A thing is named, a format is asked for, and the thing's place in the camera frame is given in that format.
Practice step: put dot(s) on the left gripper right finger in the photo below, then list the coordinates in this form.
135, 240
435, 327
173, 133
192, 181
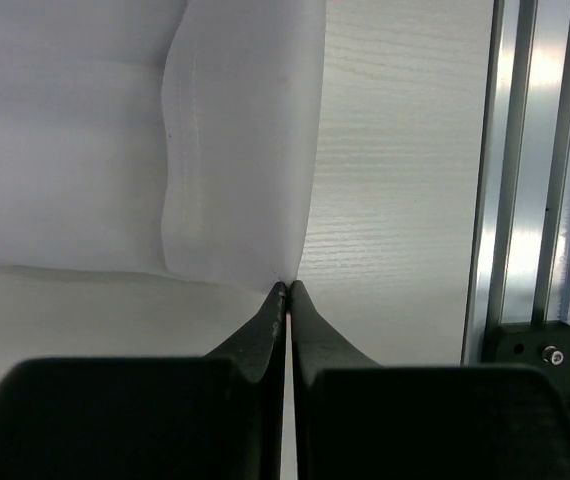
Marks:
357, 419

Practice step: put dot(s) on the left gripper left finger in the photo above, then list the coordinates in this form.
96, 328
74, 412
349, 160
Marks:
218, 416

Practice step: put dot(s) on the white t shirt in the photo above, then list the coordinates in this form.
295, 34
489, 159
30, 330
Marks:
174, 138

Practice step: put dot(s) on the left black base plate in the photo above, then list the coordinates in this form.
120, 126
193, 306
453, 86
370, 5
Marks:
545, 347

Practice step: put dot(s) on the aluminium front rail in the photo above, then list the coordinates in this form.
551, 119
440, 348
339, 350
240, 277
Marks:
518, 262

